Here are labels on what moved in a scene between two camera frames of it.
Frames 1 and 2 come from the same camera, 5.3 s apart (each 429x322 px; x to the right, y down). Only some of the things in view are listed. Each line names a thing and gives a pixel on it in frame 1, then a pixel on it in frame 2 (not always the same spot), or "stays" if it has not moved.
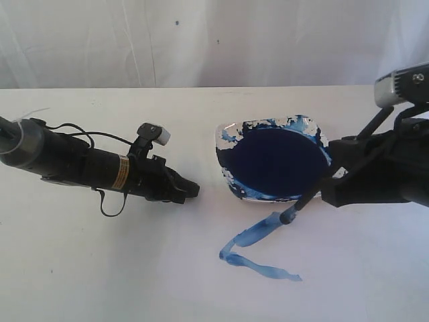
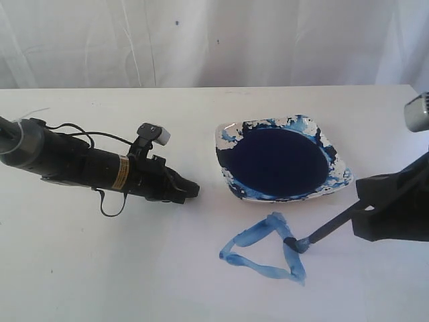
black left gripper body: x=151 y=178 stays
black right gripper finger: x=354 y=152 -> x=385 y=192
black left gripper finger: x=177 y=198 stays
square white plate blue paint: x=275 y=159 stays
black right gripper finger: x=373 y=184 -> x=385 y=223
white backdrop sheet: x=183 y=43 stays
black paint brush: x=288 y=215 -> x=303 y=244
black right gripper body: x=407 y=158 -> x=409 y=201
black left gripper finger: x=179 y=188 stays
